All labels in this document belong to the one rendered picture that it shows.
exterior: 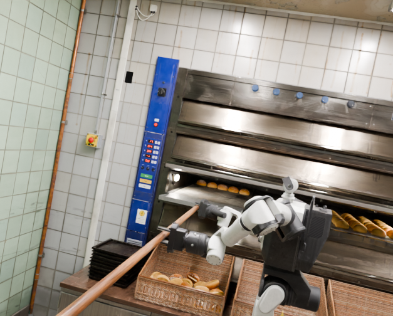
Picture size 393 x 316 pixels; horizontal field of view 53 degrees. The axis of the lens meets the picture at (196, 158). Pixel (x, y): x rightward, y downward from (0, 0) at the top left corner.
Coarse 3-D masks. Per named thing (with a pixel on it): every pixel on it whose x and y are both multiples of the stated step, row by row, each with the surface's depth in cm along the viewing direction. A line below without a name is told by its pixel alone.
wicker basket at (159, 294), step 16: (160, 256) 285; (176, 256) 284; (192, 256) 283; (224, 256) 280; (144, 272) 256; (176, 272) 282; (208, 272) 279; (224, 272) 278; (144, 288) 243; (160, 288) 241; (176, 288) 239; (192, 288) 238; (224, 288) 276; (160, 304) 241; (176, 304) 240; (208, 304) 236; (224, 304) 257
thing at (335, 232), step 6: (168, 192) 296; (330, 228) 274; (330, 234) 270; (336, 234) 269; (342, 234) 268; (348, 234) 268; (354, 234) 267; (354, 240) 267; (360, 240) 266; (366, 240) 266; (372, 240) 265; (378, 240) 264; (384, 240) 268; (384, 246) 264; (390, 246) 263
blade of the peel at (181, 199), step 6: (162, 198) 261; (168, 198) 260; (174, 198) 259; (180, 198) 279; (186, 198) 284; (192, 198) 289; (186, 204) 258; (192, 204) 257; (216, 204) 282; (222, 204) 286; (240, 210) 277
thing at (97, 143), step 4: (88, 132) 295; (88, 136) 293; (92, 136) 293; (100, 136) 295; (96, 140) 292; (100, 140) 296; (88, 144) 293; (92, 144) 293; (96, 144) 292; (100, 144) 298
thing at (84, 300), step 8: (192, 208) 233; (184, 216) 207; (168, 232) 170; (152, 240) 151; (160, 240) 158; (144, 248) 140; (152, 248) 147; (136, 256) 130; (128, 264) 122; (112, 272) 112; (120, 272) 115; (104, 280) 105; (112, 280) 108; (96, 288) 100; (104, 288) 103; (80, 296) 94; (88, 296) 95; (96, 296) 98; (72, 304) 89; (80, 304) 90; (88, 304) 94; (64, 312) 85; (72, 312) 86; (80, 312) 90
